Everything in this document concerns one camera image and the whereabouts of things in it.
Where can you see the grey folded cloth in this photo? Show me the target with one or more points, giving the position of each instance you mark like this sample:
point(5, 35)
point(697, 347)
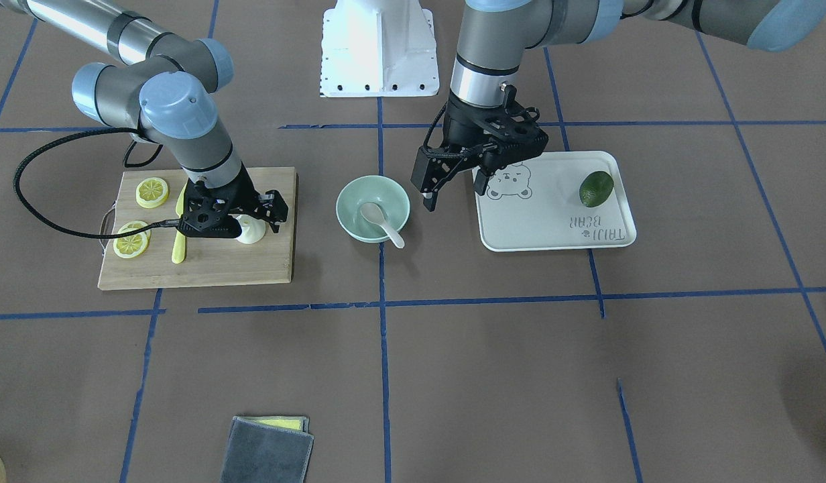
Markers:
point(263, 453)

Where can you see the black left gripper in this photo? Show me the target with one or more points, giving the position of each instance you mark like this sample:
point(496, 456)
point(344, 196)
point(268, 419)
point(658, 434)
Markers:
point(460, 123)

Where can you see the white steamed bun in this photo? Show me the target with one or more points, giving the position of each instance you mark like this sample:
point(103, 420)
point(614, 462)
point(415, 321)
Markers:
point(252, 229)

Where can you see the lemon slice near edge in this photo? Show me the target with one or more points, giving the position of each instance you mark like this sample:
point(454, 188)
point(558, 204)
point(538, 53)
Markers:
point(152, 192)

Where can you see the white bear serving tray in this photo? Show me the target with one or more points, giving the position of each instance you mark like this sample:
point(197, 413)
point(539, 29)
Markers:
point(535, 205)

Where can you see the green avocado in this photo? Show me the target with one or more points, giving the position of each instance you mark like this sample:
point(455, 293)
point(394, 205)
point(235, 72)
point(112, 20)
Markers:
point(595, 189)

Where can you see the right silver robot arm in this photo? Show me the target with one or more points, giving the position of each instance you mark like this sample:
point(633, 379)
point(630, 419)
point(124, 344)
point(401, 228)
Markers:
point(161, 94)

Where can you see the yellow plastic knife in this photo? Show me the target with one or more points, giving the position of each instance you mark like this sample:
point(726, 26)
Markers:
point(178, 252)

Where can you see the yellow sponge under cloth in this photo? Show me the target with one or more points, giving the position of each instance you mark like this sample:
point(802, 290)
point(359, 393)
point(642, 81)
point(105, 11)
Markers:
point(295, 423)

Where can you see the lemon slice pair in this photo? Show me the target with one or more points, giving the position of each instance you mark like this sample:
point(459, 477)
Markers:
point(132, 246)

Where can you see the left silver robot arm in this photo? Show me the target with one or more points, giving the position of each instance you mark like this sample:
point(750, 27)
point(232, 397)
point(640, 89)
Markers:
point(494, 35)

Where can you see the wooden cutting board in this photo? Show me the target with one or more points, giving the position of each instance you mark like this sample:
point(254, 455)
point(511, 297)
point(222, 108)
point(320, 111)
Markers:
point(213, 262)

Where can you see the mint green bowl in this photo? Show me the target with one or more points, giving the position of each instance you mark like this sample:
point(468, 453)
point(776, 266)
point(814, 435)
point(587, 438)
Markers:
point(381, 190)

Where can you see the white ceramic spoon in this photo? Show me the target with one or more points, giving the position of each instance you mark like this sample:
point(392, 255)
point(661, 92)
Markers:
point(372, 213)

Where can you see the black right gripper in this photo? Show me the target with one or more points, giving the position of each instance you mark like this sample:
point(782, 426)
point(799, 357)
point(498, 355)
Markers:
point(247, 194)

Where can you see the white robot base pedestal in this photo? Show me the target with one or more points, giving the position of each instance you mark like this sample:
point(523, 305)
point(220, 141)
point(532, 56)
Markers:
point(378, 49)

